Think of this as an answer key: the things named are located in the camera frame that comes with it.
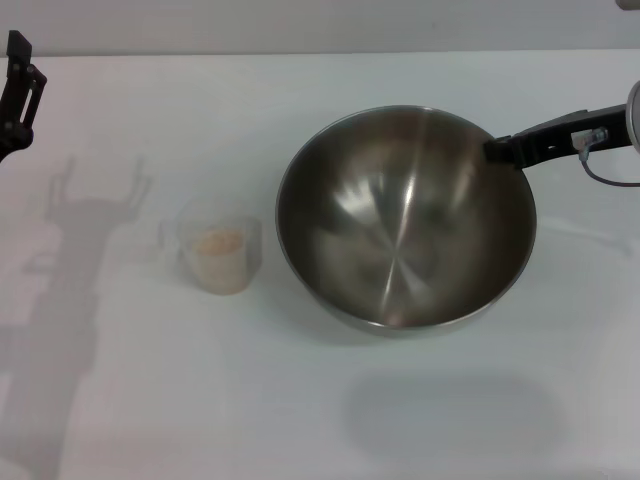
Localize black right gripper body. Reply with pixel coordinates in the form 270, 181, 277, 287
544, 103, 630, 162

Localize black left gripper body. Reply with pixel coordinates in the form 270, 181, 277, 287
0, 119, 34, 162

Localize stainless steel bowl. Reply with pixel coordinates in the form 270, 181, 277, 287
274, 104, 539, 334

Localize white rice grains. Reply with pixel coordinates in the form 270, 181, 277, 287
194, 227, 246, 292

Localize clear plastic measuring cup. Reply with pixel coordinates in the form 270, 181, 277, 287
158, 199, 264, 297

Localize grey cable with clear plug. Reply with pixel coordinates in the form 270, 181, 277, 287
572, 127, 640, 189

